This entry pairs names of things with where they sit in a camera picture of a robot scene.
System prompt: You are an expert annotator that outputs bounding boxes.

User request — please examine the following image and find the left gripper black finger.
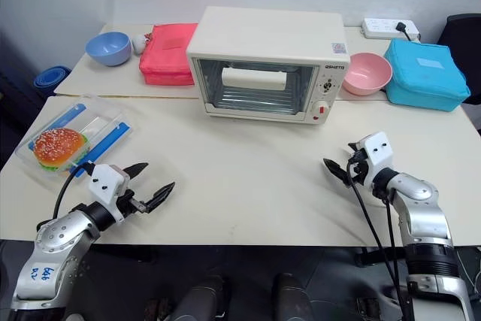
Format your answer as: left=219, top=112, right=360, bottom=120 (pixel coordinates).
left=123, top=162, right=150, bottom=180
left=144, top=181, right=177, bottom=213

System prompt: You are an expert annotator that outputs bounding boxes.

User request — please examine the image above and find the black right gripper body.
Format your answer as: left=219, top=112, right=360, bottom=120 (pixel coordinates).
left=346, top=149, right=371, bottom=187

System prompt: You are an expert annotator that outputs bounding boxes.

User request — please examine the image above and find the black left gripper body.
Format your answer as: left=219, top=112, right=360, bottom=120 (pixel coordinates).
left=116, top=188, right=147, bottom=220

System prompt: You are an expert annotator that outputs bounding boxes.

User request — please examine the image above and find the round oven dial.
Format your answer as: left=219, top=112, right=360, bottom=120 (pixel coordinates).
left=319, top=77, right=337, bottom=95

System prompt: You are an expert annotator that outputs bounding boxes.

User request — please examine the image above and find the glass oven door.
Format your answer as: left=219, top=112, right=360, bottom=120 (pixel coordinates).
left=190, top=56, right=315, bottom=117

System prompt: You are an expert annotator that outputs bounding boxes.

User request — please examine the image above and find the cream toaster oven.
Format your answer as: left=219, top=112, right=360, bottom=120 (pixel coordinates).
left=186, top=5, right=352, bottom=127

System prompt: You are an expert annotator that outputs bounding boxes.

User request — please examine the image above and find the clear container with blue clips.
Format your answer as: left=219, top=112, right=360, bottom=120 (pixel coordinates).
left=15, top=94, right=135, bottom=183

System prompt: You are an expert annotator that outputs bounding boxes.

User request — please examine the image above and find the pink plastic bowl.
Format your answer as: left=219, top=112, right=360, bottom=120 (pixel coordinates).
left=341, top=52, right=393, bottom=96

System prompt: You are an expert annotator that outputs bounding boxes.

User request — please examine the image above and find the toy hamburger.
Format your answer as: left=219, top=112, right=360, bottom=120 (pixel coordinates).
left=33, top=127, right=90, bottom=172

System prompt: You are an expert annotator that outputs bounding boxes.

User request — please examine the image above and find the blue fabric lunch bag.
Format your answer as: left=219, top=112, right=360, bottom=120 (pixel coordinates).
left=383, top=38, right=472, bottom=113

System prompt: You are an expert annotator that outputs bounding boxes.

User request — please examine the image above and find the red fabric lunch bag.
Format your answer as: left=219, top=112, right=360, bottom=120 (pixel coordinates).
left=138, top=23, right=199, bottom=86

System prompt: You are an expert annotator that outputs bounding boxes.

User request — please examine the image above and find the white power strip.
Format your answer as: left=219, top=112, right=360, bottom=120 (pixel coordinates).
left=361, top=17, right=422, bottom=41

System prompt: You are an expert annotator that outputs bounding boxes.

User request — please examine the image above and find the blue plastic bowl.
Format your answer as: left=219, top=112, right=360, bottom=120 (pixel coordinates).
left=85, top=31, right=133, bottom=68

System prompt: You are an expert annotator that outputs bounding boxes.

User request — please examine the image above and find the small white round toy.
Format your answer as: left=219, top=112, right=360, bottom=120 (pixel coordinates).
left=132, top=32, right=152, bottom=53

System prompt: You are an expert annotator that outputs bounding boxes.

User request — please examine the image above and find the rolled blue foam mat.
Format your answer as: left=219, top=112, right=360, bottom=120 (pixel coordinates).
left=33, top=66, right=73, bottom=89

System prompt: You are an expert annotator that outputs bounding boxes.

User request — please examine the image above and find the black chair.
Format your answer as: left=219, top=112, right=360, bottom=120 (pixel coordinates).
left=437, top=14, right=481, bottom=106

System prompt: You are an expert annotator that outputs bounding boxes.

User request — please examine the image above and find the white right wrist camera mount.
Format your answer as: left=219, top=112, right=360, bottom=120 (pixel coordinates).
left=355, top=132, right=394, bottom=187

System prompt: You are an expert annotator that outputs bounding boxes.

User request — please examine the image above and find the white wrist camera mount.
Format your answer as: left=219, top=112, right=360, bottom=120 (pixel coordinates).
left=89, top=164, right=131, bottom=225
left=355, top=132, right=394, bottom=187

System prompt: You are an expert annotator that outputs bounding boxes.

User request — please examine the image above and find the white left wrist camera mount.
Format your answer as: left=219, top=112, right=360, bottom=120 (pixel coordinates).
left=89, top=164, right=131, bottom=225

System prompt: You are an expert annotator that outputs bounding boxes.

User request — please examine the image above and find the long black right arm cable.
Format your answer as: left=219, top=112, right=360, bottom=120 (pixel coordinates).
left=347, top=159, right=411, bottom=321

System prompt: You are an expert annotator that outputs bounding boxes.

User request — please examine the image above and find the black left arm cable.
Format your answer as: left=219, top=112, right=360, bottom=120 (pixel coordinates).
left=52, top=162, right=95, bottom=220

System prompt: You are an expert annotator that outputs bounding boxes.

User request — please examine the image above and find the short black right arm cable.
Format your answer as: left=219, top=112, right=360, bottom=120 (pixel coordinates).
left=382, top=196, right=407, bottom=301

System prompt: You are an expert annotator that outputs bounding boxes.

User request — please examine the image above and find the cream oven door handle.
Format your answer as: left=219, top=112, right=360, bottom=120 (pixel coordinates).
left=221, top=66, right=288, bottom=92

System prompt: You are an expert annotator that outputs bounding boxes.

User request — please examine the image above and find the black plug with cable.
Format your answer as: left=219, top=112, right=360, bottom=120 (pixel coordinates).
left=394, top=21, right=422, bottom=42

